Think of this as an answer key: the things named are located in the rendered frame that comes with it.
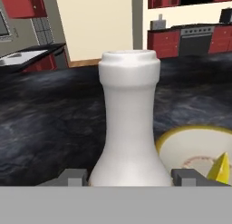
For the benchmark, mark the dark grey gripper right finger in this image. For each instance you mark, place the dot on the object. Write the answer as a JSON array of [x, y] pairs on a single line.
[[188, 177]]

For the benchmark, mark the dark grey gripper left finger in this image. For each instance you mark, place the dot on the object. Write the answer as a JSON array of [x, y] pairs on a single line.
[[72, 177]]

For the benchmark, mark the white liquor bottle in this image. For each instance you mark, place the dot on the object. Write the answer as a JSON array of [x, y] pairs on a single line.
[[130, 118]]

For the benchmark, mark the white bowl with yellow rim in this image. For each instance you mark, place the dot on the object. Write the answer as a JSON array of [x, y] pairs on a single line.
[[193, 149]]

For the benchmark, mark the yellow lemon wedge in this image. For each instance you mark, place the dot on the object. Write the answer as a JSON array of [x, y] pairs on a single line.
[[221, 170]]

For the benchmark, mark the red base cabinet run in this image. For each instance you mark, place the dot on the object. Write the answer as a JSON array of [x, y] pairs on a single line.
[[164, 43]]

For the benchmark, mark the grey oven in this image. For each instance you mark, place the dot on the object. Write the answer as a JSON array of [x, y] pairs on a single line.
[[195, 40]]

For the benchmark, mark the grey knife block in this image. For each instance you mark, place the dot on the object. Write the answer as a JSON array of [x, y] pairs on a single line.
[[158, 23]]

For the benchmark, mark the black small appliance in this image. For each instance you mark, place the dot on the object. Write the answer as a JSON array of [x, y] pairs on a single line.
[[226, 15]]

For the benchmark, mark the red upper wall cabinet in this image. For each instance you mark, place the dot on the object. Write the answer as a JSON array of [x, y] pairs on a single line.
[[25, 4]]

